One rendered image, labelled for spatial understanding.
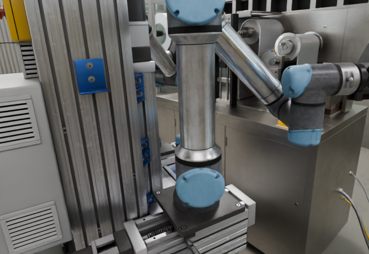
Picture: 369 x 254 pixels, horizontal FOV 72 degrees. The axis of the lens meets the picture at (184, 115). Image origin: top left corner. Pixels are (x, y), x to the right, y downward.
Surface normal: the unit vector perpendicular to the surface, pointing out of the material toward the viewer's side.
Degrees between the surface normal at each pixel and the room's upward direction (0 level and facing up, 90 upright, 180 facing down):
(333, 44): 90
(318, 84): 90
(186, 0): 83
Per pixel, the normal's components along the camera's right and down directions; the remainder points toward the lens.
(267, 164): -0.76, 0.22
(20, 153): 0.46, 0.25
